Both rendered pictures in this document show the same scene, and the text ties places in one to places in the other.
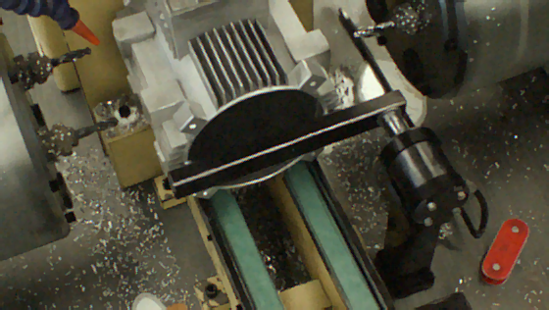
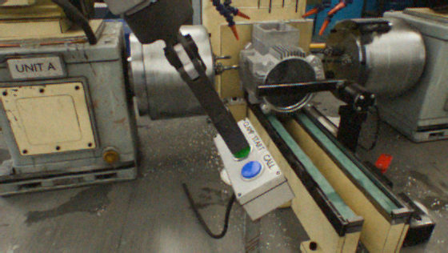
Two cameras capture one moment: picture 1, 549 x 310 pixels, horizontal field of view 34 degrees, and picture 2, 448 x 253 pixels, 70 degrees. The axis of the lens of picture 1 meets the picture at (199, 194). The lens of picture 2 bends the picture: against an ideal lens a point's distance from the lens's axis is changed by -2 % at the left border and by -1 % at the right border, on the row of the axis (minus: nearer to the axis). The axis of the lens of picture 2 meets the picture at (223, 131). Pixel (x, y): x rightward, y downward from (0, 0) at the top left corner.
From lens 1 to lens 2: 0.56 m
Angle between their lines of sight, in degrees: 30
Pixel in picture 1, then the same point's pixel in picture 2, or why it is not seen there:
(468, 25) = (370, 52)
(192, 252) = not seen: hidden behind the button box
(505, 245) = (383, 159)
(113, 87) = (231, 91)
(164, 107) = (258, 62)
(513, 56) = (385, 72)
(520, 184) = (385, 149)
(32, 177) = (210, 61)
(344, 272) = (322, 138)
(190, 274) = not seen: hidden behind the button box
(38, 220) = not seen: hidden behind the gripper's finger
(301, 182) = (302, 118)
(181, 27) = (268, 38)
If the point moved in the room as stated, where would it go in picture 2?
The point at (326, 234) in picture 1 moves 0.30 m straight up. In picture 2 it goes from (314, 129) to (331, 11)
